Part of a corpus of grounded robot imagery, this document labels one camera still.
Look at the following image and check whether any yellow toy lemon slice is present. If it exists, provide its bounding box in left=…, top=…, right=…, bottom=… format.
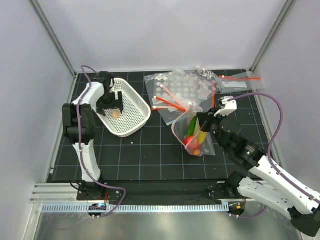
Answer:
left=193, top=121, right=200, bottom=136

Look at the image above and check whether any pink dotted zip bag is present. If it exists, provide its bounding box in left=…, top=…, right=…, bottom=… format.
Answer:
left=144, top=66, right=218, bottom=109

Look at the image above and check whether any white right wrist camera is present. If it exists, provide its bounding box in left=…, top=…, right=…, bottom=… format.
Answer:
left=215, top=96, right=238, bottom=117

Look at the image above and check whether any orange zipper clear bag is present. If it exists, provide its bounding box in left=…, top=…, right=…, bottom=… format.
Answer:
left=152, top=84, right=217, bottom=113

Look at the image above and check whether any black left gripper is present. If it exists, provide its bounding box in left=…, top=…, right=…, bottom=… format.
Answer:
left=97, top=91, right=123, bottom=117

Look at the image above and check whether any far labelled orange zip bag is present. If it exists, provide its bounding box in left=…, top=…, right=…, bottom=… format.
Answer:
left=215, top=72, right=264, bottom=94

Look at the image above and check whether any orange maroon toy steak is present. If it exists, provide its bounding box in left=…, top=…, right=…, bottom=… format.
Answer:
left=192, top=149, right=202, bottom=156

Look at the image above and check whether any blue zipper clear bag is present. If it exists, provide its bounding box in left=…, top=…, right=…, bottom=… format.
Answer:
left=165, top=119, right=176, bottom=126

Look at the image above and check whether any pink zipper clear bag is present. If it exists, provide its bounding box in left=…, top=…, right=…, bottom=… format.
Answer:
left=171, top=101, right=216, bottom=157

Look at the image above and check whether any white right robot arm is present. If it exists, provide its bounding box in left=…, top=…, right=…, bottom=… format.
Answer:
left=196, top=93, right=320, bottom=237

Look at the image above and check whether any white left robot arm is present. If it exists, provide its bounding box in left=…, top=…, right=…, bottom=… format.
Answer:
left=62, top=71, right=124, bottom=200

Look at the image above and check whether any red toy strawberry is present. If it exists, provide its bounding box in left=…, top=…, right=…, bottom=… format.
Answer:
left=184, top=135, right=200, bottom=152

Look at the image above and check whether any beige toy egg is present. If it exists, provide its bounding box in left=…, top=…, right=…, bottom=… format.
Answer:
left=111, top=110, right=122, bottom=119

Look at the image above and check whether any green toy chili pepper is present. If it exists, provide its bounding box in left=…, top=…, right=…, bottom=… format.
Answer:
left=186, top=115, right=198, bottom=138

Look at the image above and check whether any yellow toy banana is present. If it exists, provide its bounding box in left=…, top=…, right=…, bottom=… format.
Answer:
left=197, top=131, right=207, bottom=145

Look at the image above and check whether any slotted metal cable duct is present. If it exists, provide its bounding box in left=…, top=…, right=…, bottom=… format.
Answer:
left=41, top=202, right=229, bottom=214

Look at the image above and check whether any aluminium frame post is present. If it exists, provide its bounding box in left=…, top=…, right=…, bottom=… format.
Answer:
left=249, top=0, right=297, bottom=72
left=28, top=0, right=76, bottom=78

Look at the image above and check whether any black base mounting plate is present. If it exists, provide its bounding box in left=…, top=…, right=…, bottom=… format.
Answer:
left=76, top=181, right=256, bottom=207

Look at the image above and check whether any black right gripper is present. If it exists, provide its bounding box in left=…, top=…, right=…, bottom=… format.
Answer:
left=197, top=107, right=230, bottom=152

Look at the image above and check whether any white perforated plastic basket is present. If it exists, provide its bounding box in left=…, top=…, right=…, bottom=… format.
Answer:
left=97, top=78, right=151, bottom=138

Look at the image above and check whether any left aluminium frame post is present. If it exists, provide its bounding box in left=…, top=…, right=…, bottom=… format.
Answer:
left=28, top=0, right=76, bottom=78

